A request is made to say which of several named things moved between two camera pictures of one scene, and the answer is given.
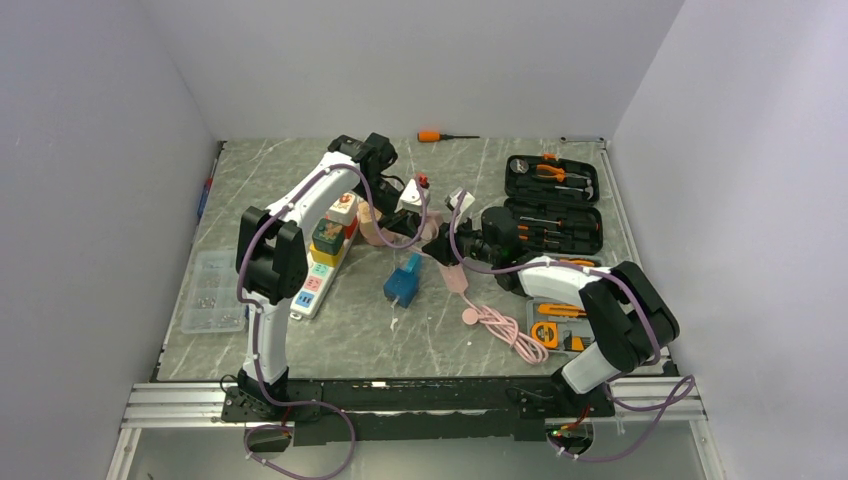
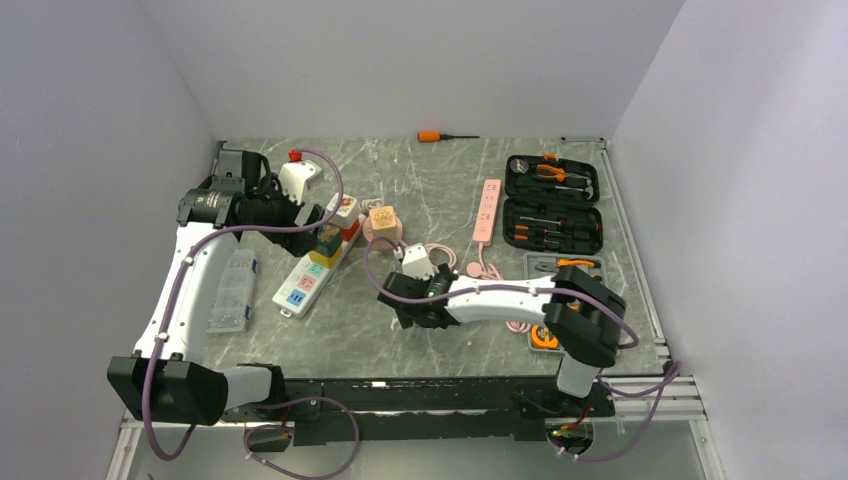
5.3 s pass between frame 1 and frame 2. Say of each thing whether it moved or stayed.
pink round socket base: moved
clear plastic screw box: stayed
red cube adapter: stayed
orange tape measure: stayed
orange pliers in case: stayed
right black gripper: moved
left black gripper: moved
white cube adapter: stayed
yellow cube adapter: stayed
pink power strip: moved
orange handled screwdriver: stayed
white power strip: stayed
